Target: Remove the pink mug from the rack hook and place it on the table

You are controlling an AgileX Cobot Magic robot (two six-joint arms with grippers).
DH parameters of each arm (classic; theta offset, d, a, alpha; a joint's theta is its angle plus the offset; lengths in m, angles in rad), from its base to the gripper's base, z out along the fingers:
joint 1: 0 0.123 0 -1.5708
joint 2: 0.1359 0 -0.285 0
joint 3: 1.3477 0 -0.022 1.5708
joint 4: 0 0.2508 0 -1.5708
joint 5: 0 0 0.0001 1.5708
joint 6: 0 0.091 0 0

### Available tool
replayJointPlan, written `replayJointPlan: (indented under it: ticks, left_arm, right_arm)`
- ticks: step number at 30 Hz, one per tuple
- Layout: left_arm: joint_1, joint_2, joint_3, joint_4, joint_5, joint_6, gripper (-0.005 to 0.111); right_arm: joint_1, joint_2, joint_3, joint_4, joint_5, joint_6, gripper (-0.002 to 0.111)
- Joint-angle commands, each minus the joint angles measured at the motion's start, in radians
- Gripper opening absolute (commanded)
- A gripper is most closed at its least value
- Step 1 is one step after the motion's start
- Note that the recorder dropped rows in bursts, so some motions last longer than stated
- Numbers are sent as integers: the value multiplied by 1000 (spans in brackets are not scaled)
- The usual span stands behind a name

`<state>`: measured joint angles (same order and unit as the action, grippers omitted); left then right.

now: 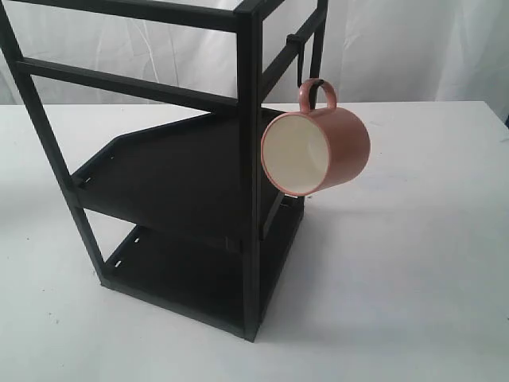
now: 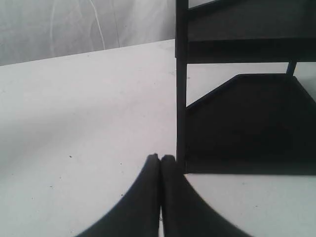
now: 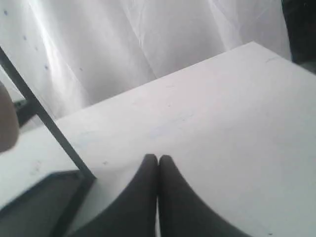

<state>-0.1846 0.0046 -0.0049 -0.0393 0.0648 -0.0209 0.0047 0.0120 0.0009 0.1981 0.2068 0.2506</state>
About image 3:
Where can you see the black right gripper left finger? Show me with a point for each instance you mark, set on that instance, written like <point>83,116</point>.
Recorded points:
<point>133,212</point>

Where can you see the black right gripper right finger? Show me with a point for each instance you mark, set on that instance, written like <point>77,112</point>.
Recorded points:
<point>182,213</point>

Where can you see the pink mug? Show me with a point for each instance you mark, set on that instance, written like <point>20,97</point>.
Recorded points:
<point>9,125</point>

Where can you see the black metal shelf rack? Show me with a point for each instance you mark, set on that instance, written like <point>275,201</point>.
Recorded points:
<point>47,207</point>

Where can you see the white backdrop curtain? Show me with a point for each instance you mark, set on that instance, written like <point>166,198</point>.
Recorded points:
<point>75,53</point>

